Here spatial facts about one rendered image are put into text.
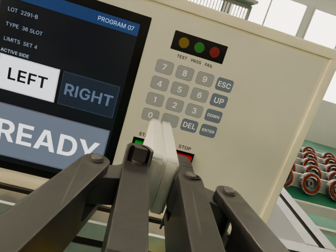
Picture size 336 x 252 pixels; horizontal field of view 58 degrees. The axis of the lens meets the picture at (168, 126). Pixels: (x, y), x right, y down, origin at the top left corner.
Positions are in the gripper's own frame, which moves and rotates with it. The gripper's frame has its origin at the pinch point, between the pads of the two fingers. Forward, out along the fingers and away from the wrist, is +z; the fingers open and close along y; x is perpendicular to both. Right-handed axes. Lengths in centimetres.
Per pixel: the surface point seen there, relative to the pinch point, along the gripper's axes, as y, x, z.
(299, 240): 20.5, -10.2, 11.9
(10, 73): -12.9, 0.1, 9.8
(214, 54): 3.4, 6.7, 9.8
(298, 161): 107, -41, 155
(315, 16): 315, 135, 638
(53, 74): -9.4, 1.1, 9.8
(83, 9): -8.1, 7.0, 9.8
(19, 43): -12.5, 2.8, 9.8
